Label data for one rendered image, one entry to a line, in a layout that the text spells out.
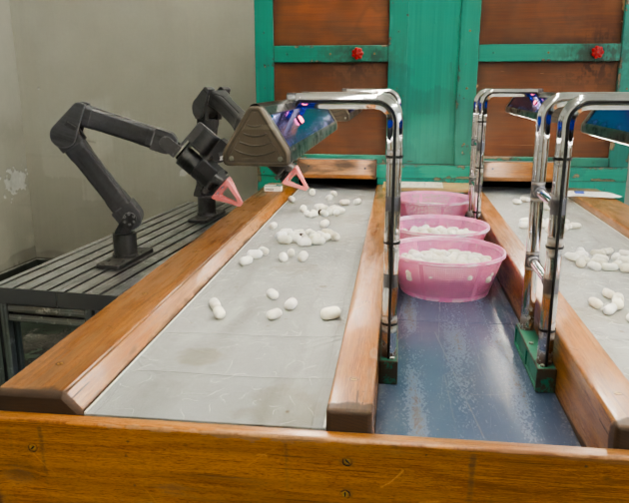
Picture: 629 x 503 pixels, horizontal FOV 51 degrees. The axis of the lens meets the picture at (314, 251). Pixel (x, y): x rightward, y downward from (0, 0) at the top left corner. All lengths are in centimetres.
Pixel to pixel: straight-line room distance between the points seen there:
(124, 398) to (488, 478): 46
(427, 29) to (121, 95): 192
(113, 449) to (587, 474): 55
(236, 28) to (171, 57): 39
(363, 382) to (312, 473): 13
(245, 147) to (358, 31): 178
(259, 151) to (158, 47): 301
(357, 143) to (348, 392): 179
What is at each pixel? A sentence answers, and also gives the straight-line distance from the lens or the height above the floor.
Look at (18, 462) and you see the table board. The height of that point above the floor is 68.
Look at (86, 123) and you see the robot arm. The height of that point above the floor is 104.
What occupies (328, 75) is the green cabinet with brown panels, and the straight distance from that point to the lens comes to 254.
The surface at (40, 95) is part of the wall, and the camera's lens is 414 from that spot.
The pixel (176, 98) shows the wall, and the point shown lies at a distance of 373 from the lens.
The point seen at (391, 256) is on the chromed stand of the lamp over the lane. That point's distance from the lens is 101.
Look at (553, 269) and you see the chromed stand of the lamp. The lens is 104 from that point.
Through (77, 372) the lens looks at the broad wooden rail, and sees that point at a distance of 95.
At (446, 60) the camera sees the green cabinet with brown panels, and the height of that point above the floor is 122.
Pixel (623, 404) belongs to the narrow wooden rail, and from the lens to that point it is 89.
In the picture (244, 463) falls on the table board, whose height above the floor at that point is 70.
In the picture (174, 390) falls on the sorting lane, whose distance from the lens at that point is 92.
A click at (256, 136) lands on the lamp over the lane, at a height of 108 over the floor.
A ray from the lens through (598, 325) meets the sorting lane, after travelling 122.
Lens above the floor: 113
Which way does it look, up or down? 14 degrees down
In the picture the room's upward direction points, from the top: straight up
